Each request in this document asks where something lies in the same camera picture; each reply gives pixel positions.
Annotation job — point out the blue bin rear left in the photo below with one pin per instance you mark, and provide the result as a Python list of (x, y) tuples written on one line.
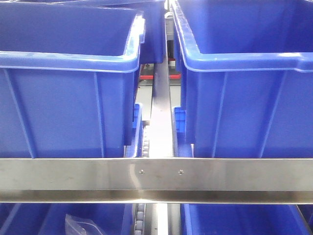
[(153, 48)]

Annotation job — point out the blue bin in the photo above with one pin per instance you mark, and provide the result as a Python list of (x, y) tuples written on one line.
[(50, 219), (67, 79), (153, 48), (247, 76), (214, 219)]

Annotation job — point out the blue bin upper left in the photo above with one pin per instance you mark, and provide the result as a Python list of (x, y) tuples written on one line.
[(67, 79)]

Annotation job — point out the blue bin upper right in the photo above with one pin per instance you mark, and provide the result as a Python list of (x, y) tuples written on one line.
[(247, 76)]

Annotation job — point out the blue bin lower right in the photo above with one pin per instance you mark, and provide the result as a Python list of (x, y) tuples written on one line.
[(214, 219)]

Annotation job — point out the clear plastic bag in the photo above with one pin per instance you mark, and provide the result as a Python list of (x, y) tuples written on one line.
[(79, 226)]

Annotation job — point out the blue bin lower left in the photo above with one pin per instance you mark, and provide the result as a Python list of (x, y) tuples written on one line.
[(50, 219)]

